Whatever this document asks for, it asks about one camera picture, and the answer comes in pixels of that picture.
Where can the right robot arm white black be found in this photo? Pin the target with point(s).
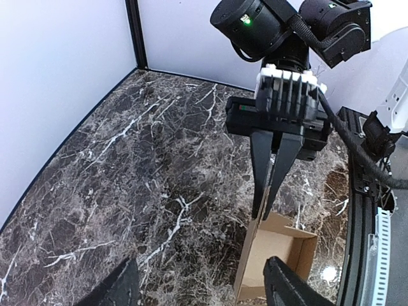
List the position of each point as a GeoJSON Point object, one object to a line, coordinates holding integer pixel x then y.
{"type": "Point", "coordinates": [274, 32]}

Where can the black front table rail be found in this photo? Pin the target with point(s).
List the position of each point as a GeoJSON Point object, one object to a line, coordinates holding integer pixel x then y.
{"type": "Point", "coordinates": [366, 194]}

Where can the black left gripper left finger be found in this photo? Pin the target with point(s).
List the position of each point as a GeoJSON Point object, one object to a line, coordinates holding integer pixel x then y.
{"type": "Point", "coordinates": [120, 287]}

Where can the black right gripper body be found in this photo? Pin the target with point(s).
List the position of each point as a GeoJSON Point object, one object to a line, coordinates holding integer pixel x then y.
{"type": "Point", "coordinates": [242, 119]}

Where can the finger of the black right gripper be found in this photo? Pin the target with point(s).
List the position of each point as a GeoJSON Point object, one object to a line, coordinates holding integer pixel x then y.
{"type": "Point", "coordinates": [290, 146]}
{"type": "Point", "coordinates": [260, 144]}

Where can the brown cardboard box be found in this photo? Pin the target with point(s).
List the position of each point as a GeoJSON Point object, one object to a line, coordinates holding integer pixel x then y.
{"type": "Point", "coordinates": [274, 236]}

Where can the right black frame post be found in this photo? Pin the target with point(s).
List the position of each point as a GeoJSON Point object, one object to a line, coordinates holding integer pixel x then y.
{"type": "Point", "coordinates": [135, 25]}

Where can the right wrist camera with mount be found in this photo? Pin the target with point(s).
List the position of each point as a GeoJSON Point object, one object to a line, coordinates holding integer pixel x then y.
{"type": "Point", "coordinates": [287, 95]}

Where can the white slotted cable duct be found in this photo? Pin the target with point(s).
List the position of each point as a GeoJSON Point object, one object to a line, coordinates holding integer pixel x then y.
{"type": "Point", "coordinates": [378, 261]}

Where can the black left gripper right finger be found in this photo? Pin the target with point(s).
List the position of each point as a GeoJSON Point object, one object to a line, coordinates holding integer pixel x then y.
{"type": "Point", "coordinates": [284, 287]}

